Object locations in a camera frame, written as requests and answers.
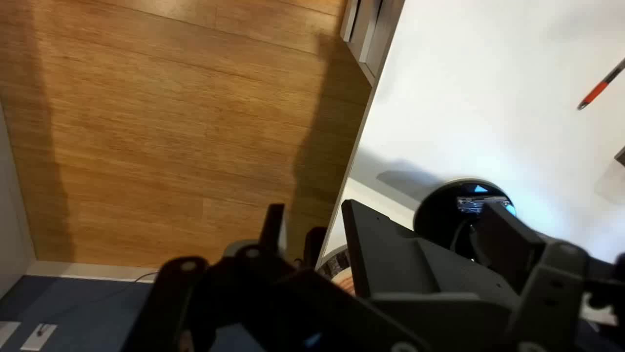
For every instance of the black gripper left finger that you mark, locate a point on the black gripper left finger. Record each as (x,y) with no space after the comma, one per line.
(280,308)

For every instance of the grey cabinet with drawers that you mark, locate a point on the grey cabinet with drawers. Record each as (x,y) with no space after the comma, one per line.
(368,28)

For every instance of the white floor outlet plate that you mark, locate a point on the white floor outlet plate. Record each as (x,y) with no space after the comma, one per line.
(38,339)

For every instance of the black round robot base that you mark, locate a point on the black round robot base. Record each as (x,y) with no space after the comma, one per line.
(468,218)

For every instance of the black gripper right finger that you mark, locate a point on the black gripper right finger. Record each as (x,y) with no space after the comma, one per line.
(507,290)

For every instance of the orange and black pen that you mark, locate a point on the orange and black pen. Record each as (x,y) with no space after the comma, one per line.
(603,85)

